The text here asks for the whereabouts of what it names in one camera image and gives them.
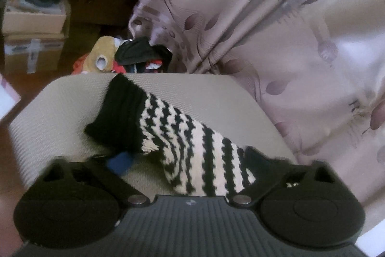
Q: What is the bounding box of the black white striped knit sweater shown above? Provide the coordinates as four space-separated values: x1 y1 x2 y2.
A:
84 73 263 198

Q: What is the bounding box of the brown plush teddy bear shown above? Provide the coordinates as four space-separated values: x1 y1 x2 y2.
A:
83 36 121 74

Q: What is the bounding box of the pink leaf print curtain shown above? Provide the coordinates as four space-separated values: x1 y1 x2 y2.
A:
128 0 385 215

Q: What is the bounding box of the red cloth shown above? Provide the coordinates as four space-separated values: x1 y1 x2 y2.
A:
72 54 91 75

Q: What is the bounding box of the taped cardboard box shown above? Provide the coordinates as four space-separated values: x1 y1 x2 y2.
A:
3 33 66 74

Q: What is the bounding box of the black cloth pile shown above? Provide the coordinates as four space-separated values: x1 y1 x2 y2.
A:
114 37 174 74

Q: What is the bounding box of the small open cardboard box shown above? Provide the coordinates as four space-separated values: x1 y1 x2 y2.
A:
2 0 69 35

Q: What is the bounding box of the beige woven seat cushion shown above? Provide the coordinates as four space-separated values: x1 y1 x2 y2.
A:
7 72 299 211

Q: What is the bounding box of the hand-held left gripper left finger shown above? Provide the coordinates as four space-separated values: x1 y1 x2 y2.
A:
45 152 148 210

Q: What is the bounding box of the white pink flat object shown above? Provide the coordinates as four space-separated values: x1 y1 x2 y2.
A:
0 73 22 123

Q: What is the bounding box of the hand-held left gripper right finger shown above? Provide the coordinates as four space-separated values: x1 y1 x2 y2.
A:
231 147 338 207

